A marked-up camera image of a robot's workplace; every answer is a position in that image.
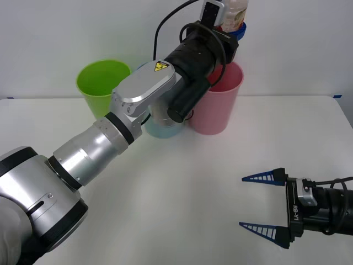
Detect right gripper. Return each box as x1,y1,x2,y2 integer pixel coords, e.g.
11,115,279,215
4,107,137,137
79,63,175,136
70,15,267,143
238,167,330,250

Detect clear bottle with red cap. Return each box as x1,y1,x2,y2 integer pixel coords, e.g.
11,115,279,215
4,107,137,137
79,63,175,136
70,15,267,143
219,0,249,33

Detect pink plastic bin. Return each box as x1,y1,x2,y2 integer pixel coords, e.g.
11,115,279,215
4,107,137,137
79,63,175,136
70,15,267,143
188,61,245,136

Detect pale blue plastic bin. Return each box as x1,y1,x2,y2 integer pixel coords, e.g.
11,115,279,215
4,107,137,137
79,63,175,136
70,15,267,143
133,62,186,139

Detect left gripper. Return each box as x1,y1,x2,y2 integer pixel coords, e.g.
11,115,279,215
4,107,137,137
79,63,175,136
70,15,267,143
212,22,248,63

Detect green plastic bin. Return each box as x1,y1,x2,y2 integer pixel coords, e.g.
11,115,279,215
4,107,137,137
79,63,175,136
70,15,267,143
76,59,132,120

